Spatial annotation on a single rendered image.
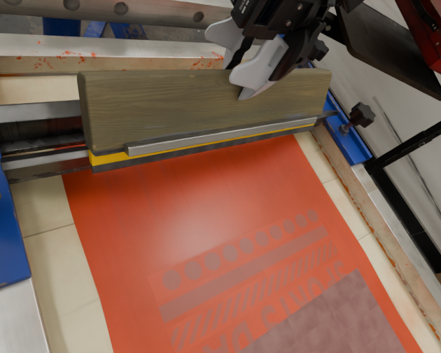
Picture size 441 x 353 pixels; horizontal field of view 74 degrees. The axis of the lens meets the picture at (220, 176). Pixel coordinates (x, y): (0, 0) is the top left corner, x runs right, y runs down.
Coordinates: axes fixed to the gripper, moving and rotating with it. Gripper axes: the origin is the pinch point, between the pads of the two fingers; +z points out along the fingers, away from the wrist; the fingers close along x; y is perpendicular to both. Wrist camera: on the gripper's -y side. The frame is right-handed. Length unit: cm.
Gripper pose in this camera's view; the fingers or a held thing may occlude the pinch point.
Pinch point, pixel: (241, 77)
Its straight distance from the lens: 37.7
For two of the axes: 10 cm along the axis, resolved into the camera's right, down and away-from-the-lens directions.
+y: -8.1, 2.1, -5.5
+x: 4.2, 8.6, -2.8
